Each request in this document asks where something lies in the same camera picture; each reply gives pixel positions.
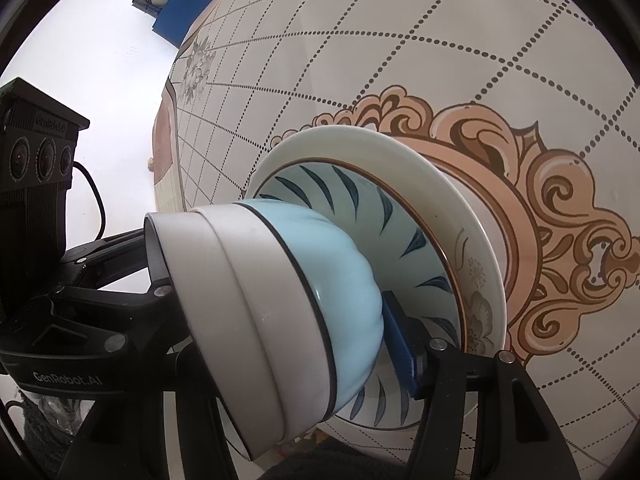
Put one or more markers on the blue striped plate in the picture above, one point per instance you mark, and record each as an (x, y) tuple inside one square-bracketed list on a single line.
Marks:
[(400, 220)]

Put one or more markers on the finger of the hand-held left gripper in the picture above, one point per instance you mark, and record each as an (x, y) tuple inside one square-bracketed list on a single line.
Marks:
[(105, 251), (150, 307)]

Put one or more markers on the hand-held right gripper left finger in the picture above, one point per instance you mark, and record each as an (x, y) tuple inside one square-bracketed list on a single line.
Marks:
[(190, 420)]

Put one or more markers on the plain white bowl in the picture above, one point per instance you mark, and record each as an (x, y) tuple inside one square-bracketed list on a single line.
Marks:
[(275, 320)]

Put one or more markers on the table with patterned cloth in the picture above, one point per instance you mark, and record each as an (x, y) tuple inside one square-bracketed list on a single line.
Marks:
[(400, 60)]

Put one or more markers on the black-rimmed bowl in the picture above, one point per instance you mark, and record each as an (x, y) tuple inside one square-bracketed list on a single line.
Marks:
[(200, 310), (350, 300)]

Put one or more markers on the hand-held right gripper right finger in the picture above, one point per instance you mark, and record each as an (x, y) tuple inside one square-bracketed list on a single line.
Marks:
[(397, 340)]

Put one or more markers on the plain white plate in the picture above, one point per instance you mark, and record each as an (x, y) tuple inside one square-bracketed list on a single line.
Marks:
[(380, 145)]

